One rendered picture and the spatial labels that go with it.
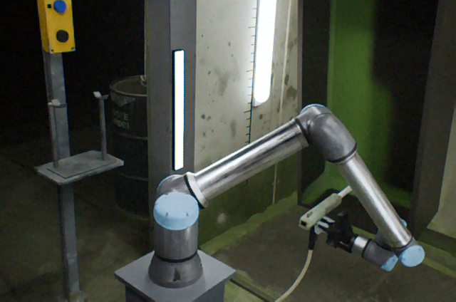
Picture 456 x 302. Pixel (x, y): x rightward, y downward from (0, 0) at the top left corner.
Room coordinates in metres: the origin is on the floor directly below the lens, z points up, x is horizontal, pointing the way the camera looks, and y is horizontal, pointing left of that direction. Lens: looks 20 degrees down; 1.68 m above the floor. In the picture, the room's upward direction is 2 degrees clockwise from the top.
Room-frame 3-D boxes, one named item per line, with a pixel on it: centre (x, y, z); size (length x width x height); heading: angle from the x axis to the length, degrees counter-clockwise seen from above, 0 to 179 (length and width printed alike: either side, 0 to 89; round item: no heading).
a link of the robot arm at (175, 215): (1.46, 0.15, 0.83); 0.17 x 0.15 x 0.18; 7
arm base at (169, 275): (1.46, 0.15, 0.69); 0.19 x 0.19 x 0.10
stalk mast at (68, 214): (2.11, 0.75, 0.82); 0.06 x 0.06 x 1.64; 49
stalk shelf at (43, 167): (2.02, 0.64, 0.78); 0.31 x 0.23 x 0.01; 139
